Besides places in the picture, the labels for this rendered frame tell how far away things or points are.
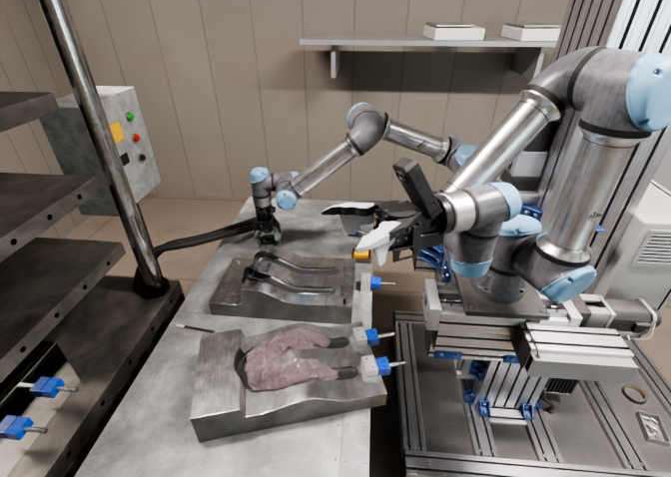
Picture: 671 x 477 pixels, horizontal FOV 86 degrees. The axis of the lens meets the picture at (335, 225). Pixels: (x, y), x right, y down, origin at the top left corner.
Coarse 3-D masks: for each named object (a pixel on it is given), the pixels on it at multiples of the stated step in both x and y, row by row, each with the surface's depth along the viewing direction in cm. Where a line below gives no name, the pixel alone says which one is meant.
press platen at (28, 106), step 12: (0, 96) 95; (12, 96) 95; (24, 96) 95; (36, 96) 95; (48, 96) 98; (0, 108) 86; (12, 108) 88; (24, 108) 91; (36, 108) 94; (48, 108) 98; (0, 120) 85; (12, 120) 88; (24, 120) 91; (0, 132) 86
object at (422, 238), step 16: (384, 208) 61; (400, 208) 60; (416, 208) 60; (448, 208) 61; (416, 224) 60; (432, 224) 66; (448, 224) 61; (400, 240) 61; (416, 240) 60; (432, 240) 64
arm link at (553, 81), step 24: (552, 72) 72; (528, 96) 74; (552, 96) 72; (504, 120) 77; (528, 120) 74; (552, 120) 76; (480, 144) 80; (504, 144) 75; (480, 168) 77; (504, 168) 78
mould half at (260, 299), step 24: (240, 264) 144; (264, 264) 132; (312, 264) 140; (336, 264) 139; (216, 288) 132; (240, 288) 132; (264, 288) 122; (336, 288) 128; (216, 312) 129; (240, 312) 127; (264, 312) 126; (288, 312) 125; (312, 312) 124; (336, 312) 123
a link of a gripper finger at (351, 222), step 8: (328, 208) 64; (336, 208) 63; (344, 208) 63; (352, 208) 63; (360, 208) 62; (368, 208) 62; (344, 216) 65; (352, 216) 64; (360, 216) 63; (368, 216) 64; (344, 224) 66; (352, 224) 65; (360, 224) 65; (368, 224) 65; (352, 232) 66
